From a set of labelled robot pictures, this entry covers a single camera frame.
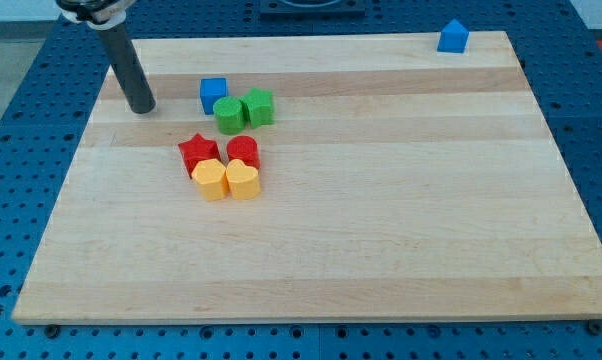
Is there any blue cube block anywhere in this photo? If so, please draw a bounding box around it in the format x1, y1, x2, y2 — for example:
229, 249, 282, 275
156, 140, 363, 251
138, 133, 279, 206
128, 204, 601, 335
199, 78, 229, 115

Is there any red cylinder block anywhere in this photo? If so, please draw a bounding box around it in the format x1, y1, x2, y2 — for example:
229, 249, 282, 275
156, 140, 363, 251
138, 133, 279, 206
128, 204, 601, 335
226, 135, 261, 169

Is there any yellow hexagon block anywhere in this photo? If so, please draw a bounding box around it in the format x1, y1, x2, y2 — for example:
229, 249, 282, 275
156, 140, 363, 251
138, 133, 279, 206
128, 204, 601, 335
191, 158, 229, 201

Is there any wooden board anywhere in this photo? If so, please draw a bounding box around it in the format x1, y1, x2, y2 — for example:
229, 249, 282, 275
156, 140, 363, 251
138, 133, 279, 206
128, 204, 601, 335
12, 31, 602, 325

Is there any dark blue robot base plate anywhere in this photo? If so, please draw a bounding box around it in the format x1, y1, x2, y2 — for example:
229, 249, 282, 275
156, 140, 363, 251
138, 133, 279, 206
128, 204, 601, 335
258, 0, 366, 18

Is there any white and black rod mount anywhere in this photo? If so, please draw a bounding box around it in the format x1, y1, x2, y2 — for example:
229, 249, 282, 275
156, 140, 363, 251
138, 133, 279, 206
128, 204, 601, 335
55, 0, 137, 30

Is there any yellow heart block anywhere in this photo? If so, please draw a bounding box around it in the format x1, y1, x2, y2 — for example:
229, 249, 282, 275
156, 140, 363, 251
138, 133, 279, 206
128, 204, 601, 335
226, 159, 261, 200

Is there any blue pentagon block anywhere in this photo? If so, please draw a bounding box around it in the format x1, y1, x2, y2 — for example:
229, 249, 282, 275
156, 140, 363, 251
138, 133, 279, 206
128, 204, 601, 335
437, 19, 470, 54

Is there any green star block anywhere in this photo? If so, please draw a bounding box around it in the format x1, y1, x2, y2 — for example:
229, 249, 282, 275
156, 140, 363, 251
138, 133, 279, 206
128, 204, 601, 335
240, 88, 274, 129

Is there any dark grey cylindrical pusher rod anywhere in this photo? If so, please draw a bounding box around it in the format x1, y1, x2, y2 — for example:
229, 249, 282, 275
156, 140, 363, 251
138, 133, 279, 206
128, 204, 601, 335
97, 22, 156, 114

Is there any red star block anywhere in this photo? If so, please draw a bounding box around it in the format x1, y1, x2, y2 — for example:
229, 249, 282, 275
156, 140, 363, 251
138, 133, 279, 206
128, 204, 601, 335
178, 133, 221, 177

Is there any green cylinder block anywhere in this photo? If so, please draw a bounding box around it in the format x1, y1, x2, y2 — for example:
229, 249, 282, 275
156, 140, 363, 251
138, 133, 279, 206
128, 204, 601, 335
213, 96, 246, 135

